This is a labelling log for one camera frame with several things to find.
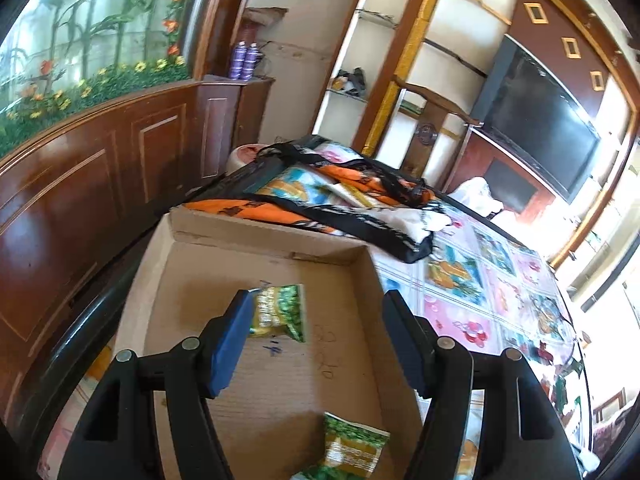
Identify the white plastic bag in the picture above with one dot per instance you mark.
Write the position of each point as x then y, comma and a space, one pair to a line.
477, 195

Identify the wooden chair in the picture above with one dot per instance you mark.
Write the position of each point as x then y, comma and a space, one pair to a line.
430, 125

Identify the shallow cardboard box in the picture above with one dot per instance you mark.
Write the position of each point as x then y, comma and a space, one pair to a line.
200, 280

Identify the wooden wall unit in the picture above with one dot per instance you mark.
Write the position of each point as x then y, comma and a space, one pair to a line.
415, 20

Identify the eyeglasses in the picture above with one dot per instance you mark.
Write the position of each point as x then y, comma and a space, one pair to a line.
550, 315

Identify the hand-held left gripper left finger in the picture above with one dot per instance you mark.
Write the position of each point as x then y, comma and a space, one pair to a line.
230, 345

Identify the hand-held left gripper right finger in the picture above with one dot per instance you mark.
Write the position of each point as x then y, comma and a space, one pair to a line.
405, 345

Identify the dark wooden cabinet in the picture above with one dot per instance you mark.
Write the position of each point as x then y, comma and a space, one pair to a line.
100, 185

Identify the black flat television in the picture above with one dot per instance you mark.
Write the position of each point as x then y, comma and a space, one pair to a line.
540, 115

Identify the glass tank with artificial plants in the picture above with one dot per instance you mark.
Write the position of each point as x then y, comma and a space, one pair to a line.
90, 45

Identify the orange black tote bag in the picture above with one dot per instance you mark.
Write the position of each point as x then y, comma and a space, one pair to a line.
350, 195

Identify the pink white round container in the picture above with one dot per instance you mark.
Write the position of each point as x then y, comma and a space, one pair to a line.
244, 157

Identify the crumpled dark cloth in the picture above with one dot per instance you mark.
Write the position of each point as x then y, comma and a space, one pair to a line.
350, 82

